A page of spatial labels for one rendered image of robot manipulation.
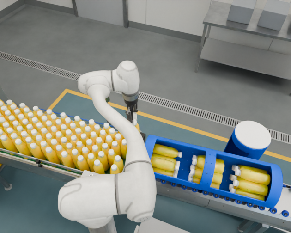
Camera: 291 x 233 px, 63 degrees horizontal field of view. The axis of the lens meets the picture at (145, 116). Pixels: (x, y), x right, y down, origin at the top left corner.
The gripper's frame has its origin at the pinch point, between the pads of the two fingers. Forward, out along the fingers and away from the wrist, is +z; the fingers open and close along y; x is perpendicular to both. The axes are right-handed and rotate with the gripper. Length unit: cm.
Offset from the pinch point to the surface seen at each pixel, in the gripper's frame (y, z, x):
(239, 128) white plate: 48, 48, -72
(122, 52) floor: 247, 162, 118
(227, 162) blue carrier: 13, 46, -65
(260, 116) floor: 166, 161, -123
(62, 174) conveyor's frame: -27, 58, 52
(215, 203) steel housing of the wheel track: -13, 60, -63
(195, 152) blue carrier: 13, 43, -41
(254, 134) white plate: 46, 48, -83
